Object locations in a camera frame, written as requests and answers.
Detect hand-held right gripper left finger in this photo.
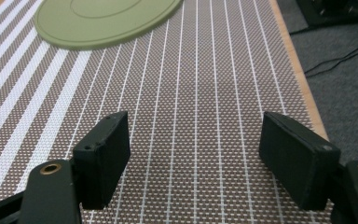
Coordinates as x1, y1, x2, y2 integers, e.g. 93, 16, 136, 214
72, 110, 131, 211

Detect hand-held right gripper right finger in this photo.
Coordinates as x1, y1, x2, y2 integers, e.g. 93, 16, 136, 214
258, 111, 342, 212

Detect brown white striped woven placemat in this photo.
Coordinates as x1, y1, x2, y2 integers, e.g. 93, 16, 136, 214
0, 0, 335, 224

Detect green round silicone mat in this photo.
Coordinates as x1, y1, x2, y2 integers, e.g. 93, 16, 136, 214
33, 0, 185, 51

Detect black equipment base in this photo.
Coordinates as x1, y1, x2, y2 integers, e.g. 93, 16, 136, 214
295, 0, 358, 27

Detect black cable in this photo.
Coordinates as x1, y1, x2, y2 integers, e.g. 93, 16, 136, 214
288, 26, 358, 78

